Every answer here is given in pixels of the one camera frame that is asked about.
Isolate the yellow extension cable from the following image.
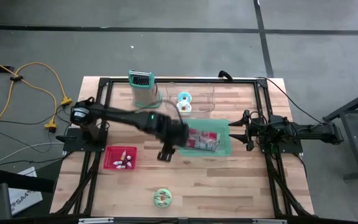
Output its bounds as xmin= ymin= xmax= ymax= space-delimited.
xmin=0 ymin=53 xmax=73 ymax=133

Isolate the blue frosted toy donut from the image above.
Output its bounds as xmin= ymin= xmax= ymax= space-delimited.
xmin=177 ymin=91 xmax=193 ymax=103

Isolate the black aluminium rig frame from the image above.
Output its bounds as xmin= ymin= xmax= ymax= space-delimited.
xmin=54 ymin=77 xmax=316 ymax=218

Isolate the translucent teal plastic bin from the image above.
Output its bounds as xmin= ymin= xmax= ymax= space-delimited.
xmin=179 ymin=118 xmax=232 ymax=157

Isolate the thin black cable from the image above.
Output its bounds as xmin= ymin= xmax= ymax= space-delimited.
xmin=255 ymin=76 xmax=324 ymax=126

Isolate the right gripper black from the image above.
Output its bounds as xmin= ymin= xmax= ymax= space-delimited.
xmin=228 ymin=109 xmax=260 ymax=152

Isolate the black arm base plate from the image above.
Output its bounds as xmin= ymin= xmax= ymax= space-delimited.
xmin=56 ymin=127 xmax=108 ymax=153
xmin=259 ymin=136 xmax=304 ymax=155

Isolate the silver metal bracket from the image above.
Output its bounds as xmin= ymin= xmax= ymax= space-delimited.
xmin=252 ymin=218 xmax=287 ymax=224
xmin=78 ymin=217 xmax=114 ymax=224

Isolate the red mesh plastic basket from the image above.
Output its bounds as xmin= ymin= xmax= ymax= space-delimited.
xmin=103 ymin=145 xmax=139 ymax=170

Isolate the red snack package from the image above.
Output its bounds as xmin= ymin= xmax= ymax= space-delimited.
xmin=186 ymin=128 xmax=222 ymax=152

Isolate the black floor cable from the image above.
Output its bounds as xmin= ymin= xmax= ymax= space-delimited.
xmin=0 ymin=104 xmax=74 ymax=155

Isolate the clear plastic container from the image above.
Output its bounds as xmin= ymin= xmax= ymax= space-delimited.
xmin=165 ymin=82 xmax=216 ymax=113

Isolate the white printed cardboard box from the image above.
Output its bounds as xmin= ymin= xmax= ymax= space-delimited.
xmin=8 ymin=166 xmax=44 ymax=216

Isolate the white frosted toy donut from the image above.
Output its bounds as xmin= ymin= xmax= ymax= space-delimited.
xmin=177 ymin=101 xmax=193 ymax=113

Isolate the black cable connector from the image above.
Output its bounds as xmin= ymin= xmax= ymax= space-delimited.
xmin=218 ymin=70 xmax=234 ymax=81

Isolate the steel grater with teal trim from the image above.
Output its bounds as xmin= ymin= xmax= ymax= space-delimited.
xmin=128 ymin=70 xmax=163 ymax=109

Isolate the black metal stand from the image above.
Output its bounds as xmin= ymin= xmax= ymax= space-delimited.
xmin=323 ymin=84 xmax=358 ymax=182

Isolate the white floor cable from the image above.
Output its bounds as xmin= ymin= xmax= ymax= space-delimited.
xmin=0 ymin=142 xmax=65 ymax=166

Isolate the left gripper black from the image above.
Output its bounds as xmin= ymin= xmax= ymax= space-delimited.
xmin=157 ymin=119 xmax=191 ymax=162

